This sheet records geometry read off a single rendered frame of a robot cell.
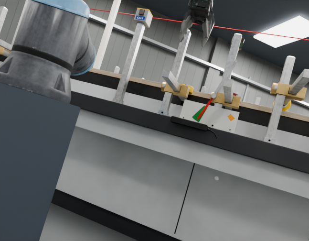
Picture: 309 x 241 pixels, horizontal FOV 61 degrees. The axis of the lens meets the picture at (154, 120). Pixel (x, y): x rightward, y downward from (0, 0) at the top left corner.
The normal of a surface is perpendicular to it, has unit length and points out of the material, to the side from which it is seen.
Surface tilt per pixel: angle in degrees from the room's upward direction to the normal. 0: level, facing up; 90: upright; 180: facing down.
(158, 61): 90
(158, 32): 90
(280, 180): 90
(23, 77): 70
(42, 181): 90
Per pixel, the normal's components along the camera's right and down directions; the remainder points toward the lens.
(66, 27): 0.72, 0.17
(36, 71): 0.41, -0.29
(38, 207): 0.29, 0.02
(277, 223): -0.28, -0.14
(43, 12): 0.07, -0.04
